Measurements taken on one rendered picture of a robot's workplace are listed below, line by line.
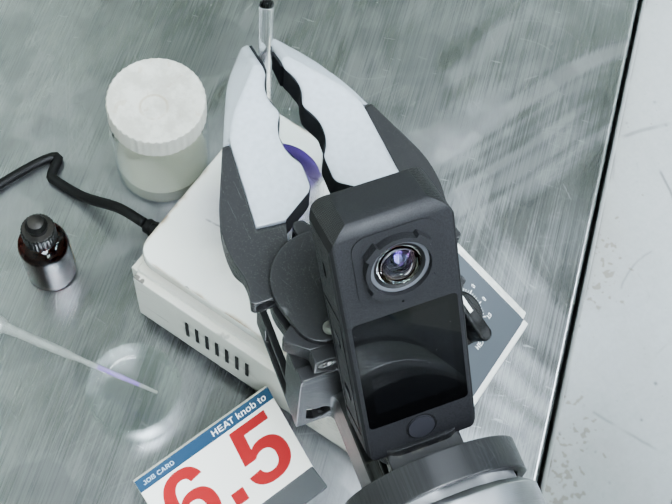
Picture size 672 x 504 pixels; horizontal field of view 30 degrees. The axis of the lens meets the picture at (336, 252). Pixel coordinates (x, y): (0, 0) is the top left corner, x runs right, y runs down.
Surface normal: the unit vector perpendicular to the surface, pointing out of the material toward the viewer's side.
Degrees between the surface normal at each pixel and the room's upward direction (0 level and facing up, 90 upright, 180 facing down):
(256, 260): 0
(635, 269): 0
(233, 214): 0
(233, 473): 40
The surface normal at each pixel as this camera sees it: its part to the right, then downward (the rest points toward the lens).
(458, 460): 0.17, -0.45
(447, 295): 0.32, 0.56
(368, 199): -0.14, -0.77
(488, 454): 0.50, -0.51
